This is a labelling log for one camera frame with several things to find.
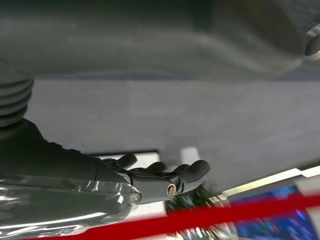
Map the ribbed grey right arm sleeve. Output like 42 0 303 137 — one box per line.
0 59 35 129

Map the red band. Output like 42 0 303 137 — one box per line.
25 193 320 240

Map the white light strip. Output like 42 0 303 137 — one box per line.
210 165 320 204

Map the blue display screen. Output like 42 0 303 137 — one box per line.
229 185 319 240

